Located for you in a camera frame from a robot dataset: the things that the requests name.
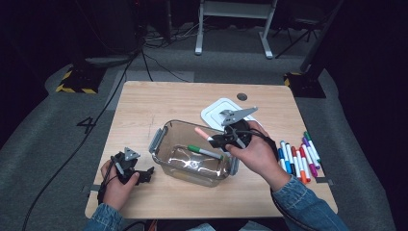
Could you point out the person's legs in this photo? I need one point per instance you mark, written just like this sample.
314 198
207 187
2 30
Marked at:
256 226

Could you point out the person's left hand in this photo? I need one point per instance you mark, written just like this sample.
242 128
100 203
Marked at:
118 192

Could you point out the dark green marker pen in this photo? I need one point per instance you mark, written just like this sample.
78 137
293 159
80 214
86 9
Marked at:
307 134

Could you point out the black tripod stand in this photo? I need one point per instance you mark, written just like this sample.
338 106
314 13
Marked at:
304 22

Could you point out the black marker pen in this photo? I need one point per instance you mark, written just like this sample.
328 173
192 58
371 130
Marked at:
293 169

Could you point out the dark metal stand post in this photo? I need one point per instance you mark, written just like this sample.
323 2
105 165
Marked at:
316 48

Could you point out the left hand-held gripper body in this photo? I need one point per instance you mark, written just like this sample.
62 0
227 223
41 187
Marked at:
126 165

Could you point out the person's right hand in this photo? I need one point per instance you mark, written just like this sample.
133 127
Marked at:
256 157

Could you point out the clear plastic storage container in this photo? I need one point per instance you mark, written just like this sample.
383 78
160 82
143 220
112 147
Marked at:
192 179

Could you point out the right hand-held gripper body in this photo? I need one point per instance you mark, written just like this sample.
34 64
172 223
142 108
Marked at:
239 133

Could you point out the peach marker pen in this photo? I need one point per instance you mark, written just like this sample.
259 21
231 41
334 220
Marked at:
202 132

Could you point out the red marker pen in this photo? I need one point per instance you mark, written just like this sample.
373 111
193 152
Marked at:
293 150

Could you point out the black yellow striped stand base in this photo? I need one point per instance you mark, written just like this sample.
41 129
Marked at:
306 86
80 80

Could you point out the grey round table grommet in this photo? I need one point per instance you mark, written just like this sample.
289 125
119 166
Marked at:
242 96

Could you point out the white desk frame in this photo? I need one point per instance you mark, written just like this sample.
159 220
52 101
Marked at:
235 9

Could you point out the light green marker pen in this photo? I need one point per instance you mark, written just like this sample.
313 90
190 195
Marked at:
194 148

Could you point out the purple marker pen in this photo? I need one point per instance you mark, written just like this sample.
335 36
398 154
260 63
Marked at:
306 141

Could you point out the dark equipment cabinet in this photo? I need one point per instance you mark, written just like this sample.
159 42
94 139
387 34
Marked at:
122 29

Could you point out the grey tape strip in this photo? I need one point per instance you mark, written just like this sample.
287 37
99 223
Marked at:
324 181
91 188

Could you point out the magenta marker pen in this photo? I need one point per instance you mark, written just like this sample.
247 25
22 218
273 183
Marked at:
312 170

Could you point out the dark blue marker pen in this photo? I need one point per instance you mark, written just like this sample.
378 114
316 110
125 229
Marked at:
281 155

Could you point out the orange marker pen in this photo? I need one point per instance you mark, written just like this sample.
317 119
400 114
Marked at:
303 178

